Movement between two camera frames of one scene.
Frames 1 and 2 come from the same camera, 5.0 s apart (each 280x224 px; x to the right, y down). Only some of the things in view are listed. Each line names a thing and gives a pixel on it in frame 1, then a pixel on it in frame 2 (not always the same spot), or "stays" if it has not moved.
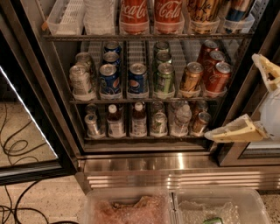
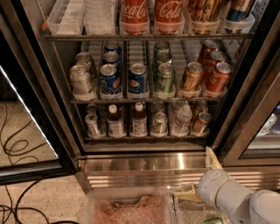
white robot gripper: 271,112 -> 208,186
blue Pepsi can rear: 112,46 stays
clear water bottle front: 179,120 stays
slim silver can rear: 91,108 stays
